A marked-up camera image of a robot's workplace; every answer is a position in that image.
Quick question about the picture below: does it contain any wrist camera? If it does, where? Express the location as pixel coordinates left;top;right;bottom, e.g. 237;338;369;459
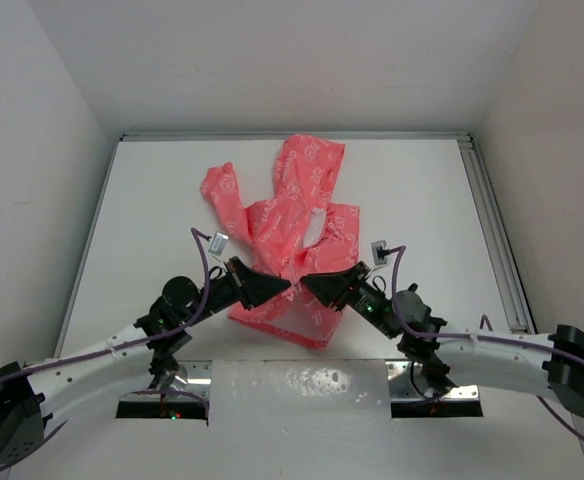
371;240;390;266
207;231;229;257

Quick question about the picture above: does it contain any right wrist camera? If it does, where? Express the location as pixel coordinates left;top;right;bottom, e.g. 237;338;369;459
371;240;390;266

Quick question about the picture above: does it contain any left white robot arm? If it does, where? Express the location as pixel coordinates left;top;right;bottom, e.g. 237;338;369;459
0;257;291;466

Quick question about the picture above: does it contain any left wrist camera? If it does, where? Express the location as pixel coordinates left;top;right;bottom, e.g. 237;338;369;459
207;231;229;257

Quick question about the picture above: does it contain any metal base plate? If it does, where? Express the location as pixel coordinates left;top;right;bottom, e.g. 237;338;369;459
386;359;480;403
120;361;212;402

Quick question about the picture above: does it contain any purple cable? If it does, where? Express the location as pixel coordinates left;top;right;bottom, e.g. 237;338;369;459
0;227;233;476
379;244;584;456

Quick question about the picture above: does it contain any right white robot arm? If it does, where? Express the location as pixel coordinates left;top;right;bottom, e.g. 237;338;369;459
301;263;584;418

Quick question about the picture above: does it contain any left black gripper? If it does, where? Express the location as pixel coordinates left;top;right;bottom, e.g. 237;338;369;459
183;255;290;326

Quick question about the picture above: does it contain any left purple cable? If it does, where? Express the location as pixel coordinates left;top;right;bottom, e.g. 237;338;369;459
0;227;233;476

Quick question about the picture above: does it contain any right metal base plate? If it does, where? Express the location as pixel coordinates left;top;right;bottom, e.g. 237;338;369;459
386;359;480;403

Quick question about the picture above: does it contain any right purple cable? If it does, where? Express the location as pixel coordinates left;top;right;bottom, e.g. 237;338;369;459
379;244;584;456

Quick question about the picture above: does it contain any pink patterned jacket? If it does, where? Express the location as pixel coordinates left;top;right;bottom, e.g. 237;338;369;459
200;134;360;349

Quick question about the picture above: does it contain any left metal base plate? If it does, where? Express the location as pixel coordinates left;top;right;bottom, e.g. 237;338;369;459
120;361;212;402

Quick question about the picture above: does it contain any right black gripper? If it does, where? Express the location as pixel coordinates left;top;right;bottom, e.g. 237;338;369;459
301;261;398;340

